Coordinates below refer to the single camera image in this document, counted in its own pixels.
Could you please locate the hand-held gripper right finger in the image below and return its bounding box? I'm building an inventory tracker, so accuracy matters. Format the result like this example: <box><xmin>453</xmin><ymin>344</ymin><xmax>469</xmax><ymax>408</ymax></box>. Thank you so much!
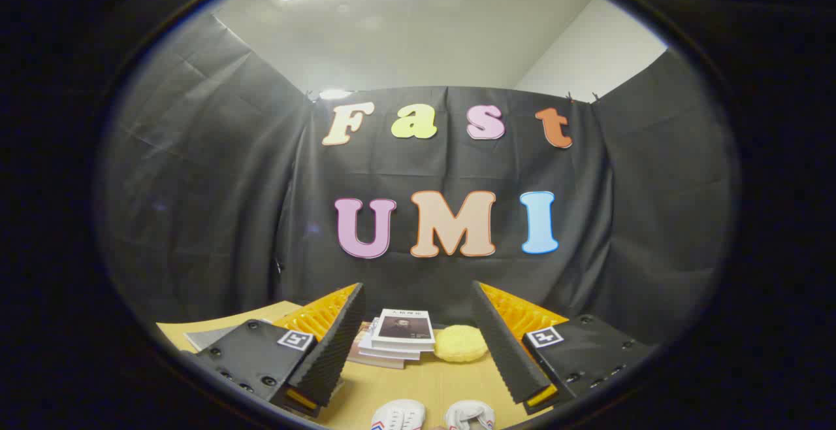
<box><xmin>471</xmin><ymin>280</ymin><xmax>655</xmax><ymax>416</ymax></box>

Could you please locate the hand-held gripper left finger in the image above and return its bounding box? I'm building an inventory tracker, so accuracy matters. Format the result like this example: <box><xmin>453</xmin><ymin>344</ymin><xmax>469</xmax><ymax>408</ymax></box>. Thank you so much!
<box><xmin>185</xmin><ymin>282</ymin><xmax>366</xmax><ymax>419</ymax></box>

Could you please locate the white striped sneaker shoe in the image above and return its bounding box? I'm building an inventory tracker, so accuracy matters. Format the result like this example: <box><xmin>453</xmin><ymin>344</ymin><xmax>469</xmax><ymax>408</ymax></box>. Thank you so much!
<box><xmin>371</xmin><ymin>399</ymin><xmax>426</xmax><ymax>430</ymax></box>
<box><xmin>445</xmin><ymin>400</ymin><xmax>495</xmax><ymax>430</ymax></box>

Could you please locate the cream fabric storage box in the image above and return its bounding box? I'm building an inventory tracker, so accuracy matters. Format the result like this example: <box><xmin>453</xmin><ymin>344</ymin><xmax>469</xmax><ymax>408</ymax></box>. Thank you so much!
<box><xmin>185</xmin><ymin>320</ymin><xmax>272</xmax><ymax>352</ymax></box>

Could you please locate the brown thick book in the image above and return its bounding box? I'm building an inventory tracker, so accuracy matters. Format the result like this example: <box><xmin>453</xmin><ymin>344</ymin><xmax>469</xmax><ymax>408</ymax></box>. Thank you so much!
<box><xmin>347</xmin><ymin>323</ymin><xmax>406</xmax><ymax>370</ymax></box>

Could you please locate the plain white book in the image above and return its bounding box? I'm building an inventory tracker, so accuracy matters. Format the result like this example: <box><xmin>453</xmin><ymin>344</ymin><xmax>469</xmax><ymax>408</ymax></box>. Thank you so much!
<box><xmin>358</xmin><ymin>325</ymin><xmax>422</xmax><ymax>361</ymax></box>

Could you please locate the yellow round plush toy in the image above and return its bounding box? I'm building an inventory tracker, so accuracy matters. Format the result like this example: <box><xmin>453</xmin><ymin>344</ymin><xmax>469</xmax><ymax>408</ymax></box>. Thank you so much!
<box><xmin>434</xmin><ymin>325</ymin><xmax>489</xmax><ymax>363</ymax></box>

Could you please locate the white portrait cover book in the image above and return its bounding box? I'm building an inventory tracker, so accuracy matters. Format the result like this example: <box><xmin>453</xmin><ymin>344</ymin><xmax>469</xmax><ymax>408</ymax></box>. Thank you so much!
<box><xmin>371</xmin><ymin>308</ymin><xmax>436</xmax><ymax>353</ymax></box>

